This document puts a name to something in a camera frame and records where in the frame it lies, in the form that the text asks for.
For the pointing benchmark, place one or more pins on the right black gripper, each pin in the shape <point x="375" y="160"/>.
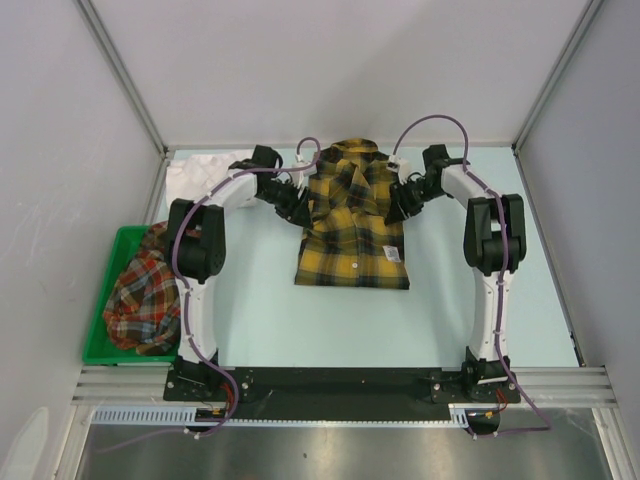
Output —
<point x="400" y="207"/>

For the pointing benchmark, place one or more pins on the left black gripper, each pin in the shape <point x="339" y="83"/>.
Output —
<point x="296" y="209"/>

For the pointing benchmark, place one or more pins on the yellow plaid long sleeve shirt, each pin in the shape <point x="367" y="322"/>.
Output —
<point x="348" y="243"/>

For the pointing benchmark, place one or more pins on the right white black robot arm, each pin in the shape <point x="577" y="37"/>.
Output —
<point x="494" y="245"/>

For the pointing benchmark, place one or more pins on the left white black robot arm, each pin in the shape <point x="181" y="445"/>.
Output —
<point x="196" y="250"/>

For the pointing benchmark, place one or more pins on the white folded shirt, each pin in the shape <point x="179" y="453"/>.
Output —
<point x="194" y="177"/>

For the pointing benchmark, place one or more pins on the red plaid crumpled shirt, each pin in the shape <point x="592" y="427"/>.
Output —
<point x="142" y="312"/>

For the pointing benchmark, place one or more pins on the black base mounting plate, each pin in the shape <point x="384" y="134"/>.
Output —
<point x="337" y="394"/>

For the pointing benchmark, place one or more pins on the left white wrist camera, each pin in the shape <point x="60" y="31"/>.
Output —
<point x="301" y="170"/>

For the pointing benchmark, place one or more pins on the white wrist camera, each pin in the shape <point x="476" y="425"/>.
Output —
<point x="301" y="170"/>
<point x="401" y="167"/>

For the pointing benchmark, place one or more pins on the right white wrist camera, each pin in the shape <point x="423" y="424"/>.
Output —
<point x="401" y="167"/>

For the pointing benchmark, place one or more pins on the white slotted cable duct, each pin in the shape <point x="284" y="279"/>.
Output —
<point x="177" y="416"/>

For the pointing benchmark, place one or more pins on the left aluminium corner post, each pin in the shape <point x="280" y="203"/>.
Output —
<point x="108" y="49"/>

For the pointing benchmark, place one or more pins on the aluminium corner post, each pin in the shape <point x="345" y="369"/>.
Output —
<point x="569" y="50"/>
<point x="108" y="49"/>

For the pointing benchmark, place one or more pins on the aluminium front frame rail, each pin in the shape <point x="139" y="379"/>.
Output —
<point x="553" y="387"/>

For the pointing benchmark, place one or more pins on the right aluminium corner post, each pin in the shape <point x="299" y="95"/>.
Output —
<point x="569" y="50"/>

